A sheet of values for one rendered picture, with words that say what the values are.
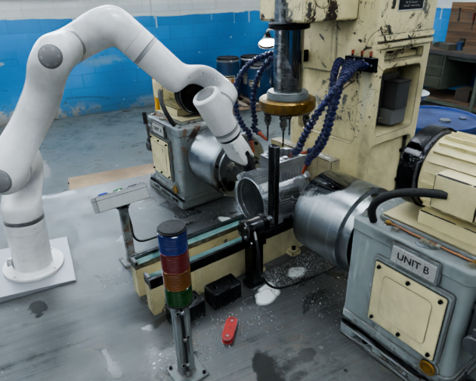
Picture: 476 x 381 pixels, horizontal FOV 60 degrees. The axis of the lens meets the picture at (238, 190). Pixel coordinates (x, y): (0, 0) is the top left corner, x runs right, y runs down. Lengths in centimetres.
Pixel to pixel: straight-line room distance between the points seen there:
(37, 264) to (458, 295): 121
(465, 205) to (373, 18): 67
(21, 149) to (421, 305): 109
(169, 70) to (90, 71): 550
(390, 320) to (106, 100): 610
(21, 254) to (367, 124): 118
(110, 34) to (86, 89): 552
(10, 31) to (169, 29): 219
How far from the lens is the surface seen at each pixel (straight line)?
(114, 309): 132
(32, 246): 147
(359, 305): 112
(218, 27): 715
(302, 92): 130
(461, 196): 87
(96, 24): 119
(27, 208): 141
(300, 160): 137
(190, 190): 174
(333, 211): 110
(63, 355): 123
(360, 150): 141
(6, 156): 130
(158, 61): 117
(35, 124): 128
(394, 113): 151
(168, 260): 85
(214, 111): 120
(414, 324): 101
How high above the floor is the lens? 164
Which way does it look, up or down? 26 degrees down
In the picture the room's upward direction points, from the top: 2 degrees counter-clockwise
